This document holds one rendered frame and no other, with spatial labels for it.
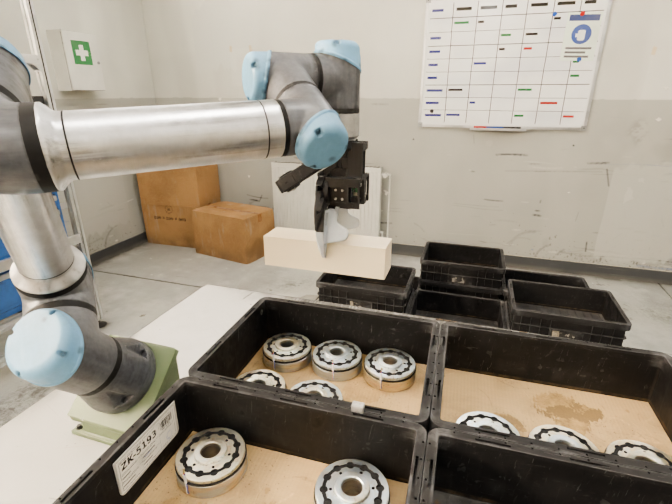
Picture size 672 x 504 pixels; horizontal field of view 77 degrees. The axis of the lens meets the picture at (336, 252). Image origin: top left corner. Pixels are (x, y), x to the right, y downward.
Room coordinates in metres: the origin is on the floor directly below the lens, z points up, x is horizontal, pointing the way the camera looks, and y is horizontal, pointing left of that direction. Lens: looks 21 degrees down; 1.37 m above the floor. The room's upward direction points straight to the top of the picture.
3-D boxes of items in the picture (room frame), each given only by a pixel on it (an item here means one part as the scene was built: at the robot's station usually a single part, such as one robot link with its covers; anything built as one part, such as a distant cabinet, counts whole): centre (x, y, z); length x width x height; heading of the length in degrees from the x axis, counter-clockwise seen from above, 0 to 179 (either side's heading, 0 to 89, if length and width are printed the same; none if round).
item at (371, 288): (1.74, -0.14, 0.37); 0.40 x 0.30 x 0.45; 72
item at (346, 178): (0.75, -0.01, 1.23); 0.09 x 0.08 x 0.12; 72
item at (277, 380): (0.63, 0.14, 0.86); 0.10 x 0.10 x 0.01
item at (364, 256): (0.76, 0.02, 1.08); 0.24 x 0.06 x 0.06; 72
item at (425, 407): (0.67, 0.02, 0.92); 0.40 x 0.30 x 0.02; 74
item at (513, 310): (1.50, -0.91, 0.37); 0.40 x 0.30 x 0.45; 72
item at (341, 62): (0.76, 0.00, 1.39); 0.09 x 0.08 x 0.11; 118
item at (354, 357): (0.74, 0.00, 0.86); 0.10 x 0.10 x 0.01
